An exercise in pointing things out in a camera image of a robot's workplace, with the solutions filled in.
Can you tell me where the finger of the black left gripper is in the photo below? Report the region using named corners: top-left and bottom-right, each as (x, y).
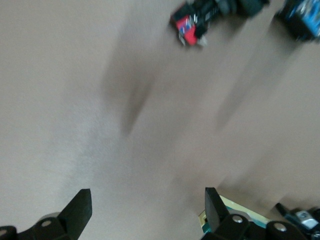
top-left (274, 202), bottom-right (320, 240)

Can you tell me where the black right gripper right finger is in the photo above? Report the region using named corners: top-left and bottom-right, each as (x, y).
top-left (201, 187), bottom-right (311, 240)

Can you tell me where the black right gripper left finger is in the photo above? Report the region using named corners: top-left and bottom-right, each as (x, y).
top-left (0, 188), bottom-right (93, 240)

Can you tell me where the green load switch white handle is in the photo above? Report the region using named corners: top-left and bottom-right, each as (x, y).
top-left (197, 194), bottom-right (272, 240)

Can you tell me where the black push button red block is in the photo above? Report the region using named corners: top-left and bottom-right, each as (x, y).
top-left (169, 0), bottom-right (272, 49)

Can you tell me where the green push button blue block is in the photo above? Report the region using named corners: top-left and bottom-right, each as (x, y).
top-left (273, 0), bottom-right (320, 43)

